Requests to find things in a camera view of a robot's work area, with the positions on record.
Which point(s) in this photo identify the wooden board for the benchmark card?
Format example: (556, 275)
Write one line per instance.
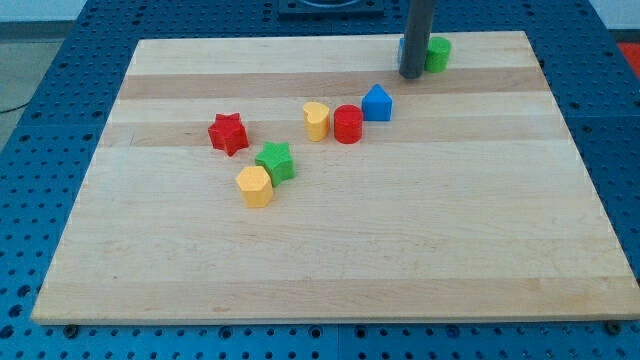
(472, 204)

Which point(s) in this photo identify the blue triangular block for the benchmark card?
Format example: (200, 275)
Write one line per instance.
(377, 104)

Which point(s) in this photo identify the red cylinder block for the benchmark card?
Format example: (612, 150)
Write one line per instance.
(348, 124)

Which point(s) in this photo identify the green star block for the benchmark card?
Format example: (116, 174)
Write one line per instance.
(278, 162)

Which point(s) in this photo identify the yellow heart block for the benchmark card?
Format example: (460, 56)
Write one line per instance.
(316, 120)

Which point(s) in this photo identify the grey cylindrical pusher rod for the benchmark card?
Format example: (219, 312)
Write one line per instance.
(416, 38)

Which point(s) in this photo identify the yellow hexagon block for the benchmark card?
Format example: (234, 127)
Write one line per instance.
(255, 186)

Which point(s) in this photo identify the green cylinder block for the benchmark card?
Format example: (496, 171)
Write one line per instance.
(438, 52)

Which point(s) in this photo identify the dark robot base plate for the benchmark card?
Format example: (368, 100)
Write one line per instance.
(289, 9)

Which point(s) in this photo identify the red star block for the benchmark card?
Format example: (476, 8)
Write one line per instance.
(228, 133)

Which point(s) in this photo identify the blue block behind rod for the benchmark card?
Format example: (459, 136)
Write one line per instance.
(400, 50)

